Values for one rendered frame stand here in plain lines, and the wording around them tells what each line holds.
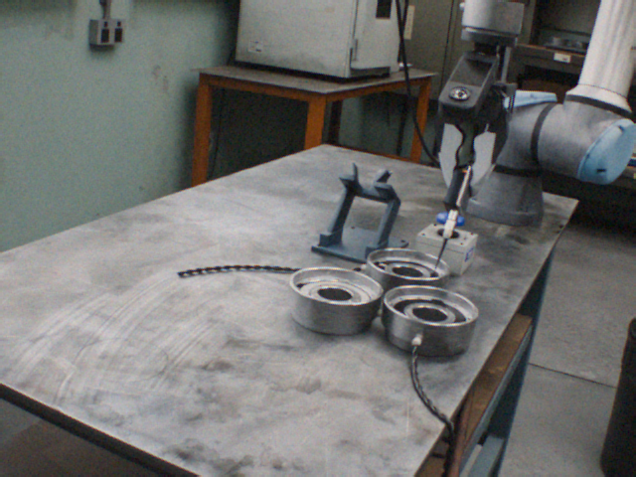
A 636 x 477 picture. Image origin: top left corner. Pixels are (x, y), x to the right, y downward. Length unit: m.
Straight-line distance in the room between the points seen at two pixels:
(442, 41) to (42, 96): 2.80
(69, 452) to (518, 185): 0.85
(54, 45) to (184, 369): 2.00
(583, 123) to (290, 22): 2.10
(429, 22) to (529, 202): 3.47
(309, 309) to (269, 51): 2.51
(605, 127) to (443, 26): 3.53
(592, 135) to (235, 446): 0.84
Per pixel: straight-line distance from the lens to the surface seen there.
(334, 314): 0.80
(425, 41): 4.77
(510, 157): 1.33
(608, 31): 1.31
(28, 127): 2.59
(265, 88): 3.01
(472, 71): 0.94
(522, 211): 1.35
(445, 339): 0.79
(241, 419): 0.66
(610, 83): 1.29
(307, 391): 0.71
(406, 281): 0.90
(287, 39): 3.22
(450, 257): 1.04
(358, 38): 3.09
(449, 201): 0.97
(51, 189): 2.73
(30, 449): 1.05
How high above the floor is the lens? 1.16
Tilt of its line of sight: 19 degrees down
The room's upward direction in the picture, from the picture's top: 7 degrees clockwise
